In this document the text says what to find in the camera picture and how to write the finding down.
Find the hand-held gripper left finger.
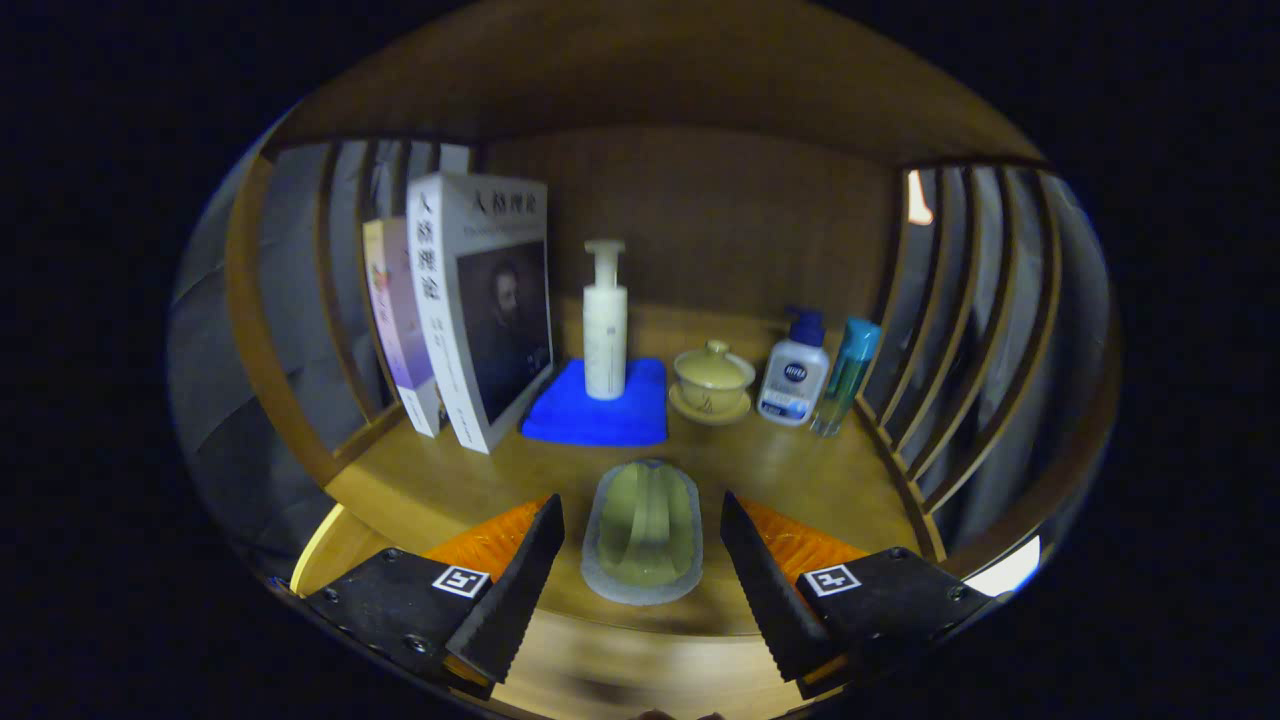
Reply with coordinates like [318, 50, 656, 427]
[300, 493, 567, 691]

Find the brown wooden drawer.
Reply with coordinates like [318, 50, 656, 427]
[288, 503, 831, 720]

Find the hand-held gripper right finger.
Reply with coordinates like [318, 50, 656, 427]
[720, 490, 1001, 701]

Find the thick white book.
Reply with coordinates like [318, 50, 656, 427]
[406, 171, 554, 455]

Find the brown wooden cabinet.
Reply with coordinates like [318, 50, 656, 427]
[222, 0, 1121, 601]

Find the blue folded cloth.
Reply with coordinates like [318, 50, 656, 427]
[520, 357, 670, 448]

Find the white lotion bottle blue cap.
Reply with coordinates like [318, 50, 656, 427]
[756, 306, 831, 428]

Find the purple book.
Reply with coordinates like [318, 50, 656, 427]
[362, 217, 443, 439]

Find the white pump bottle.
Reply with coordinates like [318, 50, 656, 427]
[583, 239, 630, 402]

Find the white box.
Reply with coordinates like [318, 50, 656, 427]
[965, 535, 1041, 598]

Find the teal bottle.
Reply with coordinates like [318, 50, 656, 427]
[810, 317, 883, 438]

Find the yellow lidded teacup with saucer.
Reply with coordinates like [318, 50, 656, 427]
[668, 339, 757, 427]

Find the green scrub brush grey pad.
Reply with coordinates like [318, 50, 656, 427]
[580, 458, 705, 607]

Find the brown wooden countertop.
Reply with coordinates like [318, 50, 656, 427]
[325, 300, 926, 641]

